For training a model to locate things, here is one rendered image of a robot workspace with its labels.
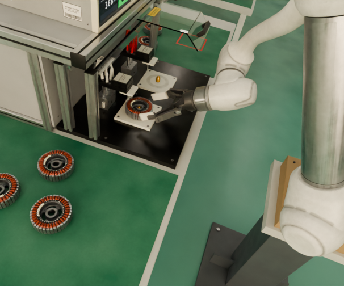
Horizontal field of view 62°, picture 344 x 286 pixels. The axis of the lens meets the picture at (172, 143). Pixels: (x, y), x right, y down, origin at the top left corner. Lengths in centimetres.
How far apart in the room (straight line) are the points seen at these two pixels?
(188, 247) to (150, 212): 83
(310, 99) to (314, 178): 20
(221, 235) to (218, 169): 52
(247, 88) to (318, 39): 43
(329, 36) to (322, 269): 162
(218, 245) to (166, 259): 32
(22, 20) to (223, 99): 67
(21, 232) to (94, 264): 23
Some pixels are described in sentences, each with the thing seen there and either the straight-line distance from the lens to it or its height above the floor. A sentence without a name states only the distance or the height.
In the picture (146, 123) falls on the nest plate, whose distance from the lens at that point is 113.
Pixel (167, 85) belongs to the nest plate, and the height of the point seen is 78.
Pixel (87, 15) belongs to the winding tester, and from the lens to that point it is 97.
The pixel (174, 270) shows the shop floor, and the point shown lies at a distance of 167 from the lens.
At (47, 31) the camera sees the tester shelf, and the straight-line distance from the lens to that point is 98.
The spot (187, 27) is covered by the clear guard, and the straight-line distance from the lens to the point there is 121.
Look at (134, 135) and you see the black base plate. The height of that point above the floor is 77.
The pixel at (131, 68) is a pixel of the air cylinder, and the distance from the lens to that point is 135.
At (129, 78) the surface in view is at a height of 92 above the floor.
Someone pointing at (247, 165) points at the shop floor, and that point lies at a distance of 221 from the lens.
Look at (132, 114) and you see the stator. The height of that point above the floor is 81.
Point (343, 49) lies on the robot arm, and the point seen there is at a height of 136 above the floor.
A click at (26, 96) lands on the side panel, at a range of 112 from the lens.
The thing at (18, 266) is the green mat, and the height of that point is 75.
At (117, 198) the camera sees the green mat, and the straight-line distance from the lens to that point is 95.
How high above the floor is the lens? 156
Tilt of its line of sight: 46 degrees down
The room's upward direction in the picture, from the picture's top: 13 degrees clockwise
